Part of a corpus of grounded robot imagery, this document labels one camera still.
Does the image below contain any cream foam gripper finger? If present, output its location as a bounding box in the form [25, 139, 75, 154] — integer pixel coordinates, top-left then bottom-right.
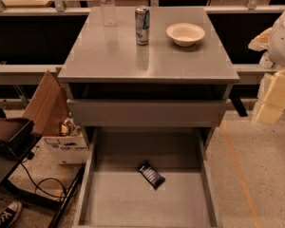
[253, 69, 285, 124]

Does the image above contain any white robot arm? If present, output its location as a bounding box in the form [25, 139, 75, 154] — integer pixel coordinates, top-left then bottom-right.
[248, 10, 285, 124]

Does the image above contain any grey drawer cabinet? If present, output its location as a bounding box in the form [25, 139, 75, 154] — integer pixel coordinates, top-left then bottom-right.
[59, 7, 238, 147]

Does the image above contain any open grey middle drawer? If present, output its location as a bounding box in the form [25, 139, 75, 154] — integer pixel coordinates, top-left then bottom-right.
[72, 127, 222, 228]

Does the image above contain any closed grey top drawer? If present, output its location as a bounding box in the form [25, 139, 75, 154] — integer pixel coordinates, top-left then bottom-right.
[67, 100, 226, 127]

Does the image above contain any white paper bowl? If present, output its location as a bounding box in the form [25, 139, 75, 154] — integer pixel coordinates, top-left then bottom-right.
[166, 23, 205, 47]

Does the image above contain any silver blue energy drink can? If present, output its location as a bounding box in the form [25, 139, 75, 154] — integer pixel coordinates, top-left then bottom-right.
[135, 6, 150, 46]

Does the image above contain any clear plastic water bottle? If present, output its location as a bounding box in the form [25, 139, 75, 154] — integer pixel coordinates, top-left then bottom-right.
[100, 0, 116, 27]

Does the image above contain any white printed cardboard box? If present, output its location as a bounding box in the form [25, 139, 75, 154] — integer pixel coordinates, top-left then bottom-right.
[43, 136, 88, 164]

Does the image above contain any brown cardboard box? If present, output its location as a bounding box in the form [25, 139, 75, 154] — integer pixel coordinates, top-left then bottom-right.
[23, 71, 69, 137]

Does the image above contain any black cart with bin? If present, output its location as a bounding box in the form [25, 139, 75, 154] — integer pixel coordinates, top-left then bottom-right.
[0, 108, 85, 228]

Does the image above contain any black canvas sneaker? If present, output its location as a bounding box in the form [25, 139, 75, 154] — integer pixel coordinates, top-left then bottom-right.
[0, 201, 22, 228]

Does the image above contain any black cable on floor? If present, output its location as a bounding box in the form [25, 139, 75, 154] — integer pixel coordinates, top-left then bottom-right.
[19, 145, 79, 204]

